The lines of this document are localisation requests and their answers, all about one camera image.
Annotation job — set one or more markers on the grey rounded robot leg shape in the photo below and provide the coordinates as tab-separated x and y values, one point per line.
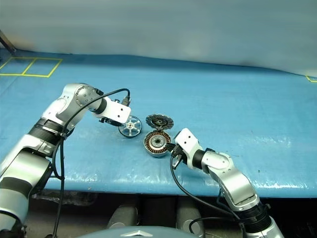
122	218
185	213

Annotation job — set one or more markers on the grey-blue robot torso with logo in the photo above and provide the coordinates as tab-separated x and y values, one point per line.
136	233

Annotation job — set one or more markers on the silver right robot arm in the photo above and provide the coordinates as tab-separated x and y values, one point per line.
230	178

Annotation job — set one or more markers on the motor stator housing copper coils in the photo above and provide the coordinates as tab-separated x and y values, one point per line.
157	143

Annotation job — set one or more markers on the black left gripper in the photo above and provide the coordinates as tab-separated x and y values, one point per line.
109	121

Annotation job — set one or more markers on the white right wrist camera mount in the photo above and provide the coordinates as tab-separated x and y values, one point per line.
188	141

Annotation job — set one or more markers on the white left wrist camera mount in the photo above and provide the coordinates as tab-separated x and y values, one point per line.
116	109

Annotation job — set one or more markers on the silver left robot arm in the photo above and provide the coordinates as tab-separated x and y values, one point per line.
74	99

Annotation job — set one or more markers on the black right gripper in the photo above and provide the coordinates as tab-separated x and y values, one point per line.
178	158

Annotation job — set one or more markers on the grey round motor gear cover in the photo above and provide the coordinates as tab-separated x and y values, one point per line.
159	121

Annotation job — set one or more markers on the blue plastic table cover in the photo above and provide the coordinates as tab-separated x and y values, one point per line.
223	104

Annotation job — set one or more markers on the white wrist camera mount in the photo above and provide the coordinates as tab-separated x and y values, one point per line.
188	141
116	109

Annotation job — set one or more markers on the grey metal stand leg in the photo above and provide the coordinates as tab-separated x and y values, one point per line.
7	41

